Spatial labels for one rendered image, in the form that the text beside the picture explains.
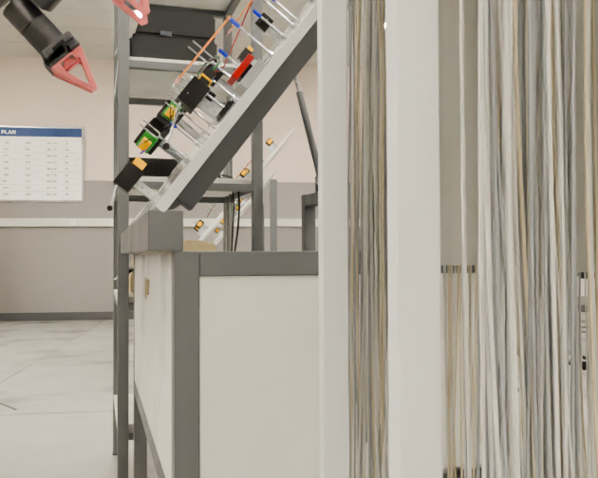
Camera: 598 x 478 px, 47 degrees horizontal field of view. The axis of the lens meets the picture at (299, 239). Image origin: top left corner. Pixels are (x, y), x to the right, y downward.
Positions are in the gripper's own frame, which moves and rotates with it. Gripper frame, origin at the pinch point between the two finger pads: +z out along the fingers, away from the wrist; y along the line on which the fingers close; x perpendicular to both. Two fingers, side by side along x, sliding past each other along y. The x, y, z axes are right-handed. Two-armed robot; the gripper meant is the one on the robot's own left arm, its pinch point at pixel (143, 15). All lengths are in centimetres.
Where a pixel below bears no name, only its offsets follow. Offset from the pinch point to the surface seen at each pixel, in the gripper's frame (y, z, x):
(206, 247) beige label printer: 107, 49, -6
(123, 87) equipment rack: 97, -10, -5
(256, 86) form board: -24.9, 24.6, -5.7
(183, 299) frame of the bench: -24, 50, 20
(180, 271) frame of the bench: -24, 46, 19
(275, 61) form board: -24.9, 22.2, -10.6
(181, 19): 105, -25, -35
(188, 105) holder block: -1.0, 19.1, 0.5
